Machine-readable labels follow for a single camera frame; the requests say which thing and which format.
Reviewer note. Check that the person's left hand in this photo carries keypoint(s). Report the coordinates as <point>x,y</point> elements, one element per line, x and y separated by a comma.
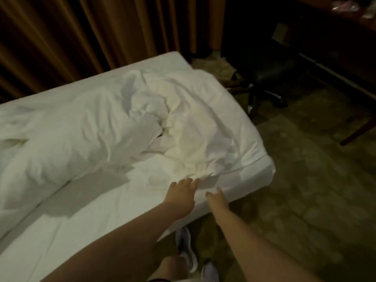
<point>181,198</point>

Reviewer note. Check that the person's right hand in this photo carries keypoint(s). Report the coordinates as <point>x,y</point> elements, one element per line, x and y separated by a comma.
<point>218,205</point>

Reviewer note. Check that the white bed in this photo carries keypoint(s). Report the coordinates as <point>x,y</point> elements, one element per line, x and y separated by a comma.
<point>88,214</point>

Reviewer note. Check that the white duvet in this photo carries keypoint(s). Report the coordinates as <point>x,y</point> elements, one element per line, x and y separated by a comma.
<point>117,126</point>

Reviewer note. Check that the person's right forearm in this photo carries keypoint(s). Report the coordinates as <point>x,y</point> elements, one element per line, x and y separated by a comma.
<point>264,255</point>

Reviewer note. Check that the person's left forearm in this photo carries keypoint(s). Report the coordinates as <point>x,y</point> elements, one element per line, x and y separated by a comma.
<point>117,249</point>

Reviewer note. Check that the person's left dark sneaker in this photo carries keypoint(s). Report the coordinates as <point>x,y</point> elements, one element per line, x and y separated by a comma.
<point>188,248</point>

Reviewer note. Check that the person's left leg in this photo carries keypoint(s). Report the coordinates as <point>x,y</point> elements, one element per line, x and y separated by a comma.
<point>165,270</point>

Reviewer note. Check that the black office chair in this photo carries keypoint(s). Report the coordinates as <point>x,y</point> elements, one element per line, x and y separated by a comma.
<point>258,67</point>

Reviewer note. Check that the brown curtain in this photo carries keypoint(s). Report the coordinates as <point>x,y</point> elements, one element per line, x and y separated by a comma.
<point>88,32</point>

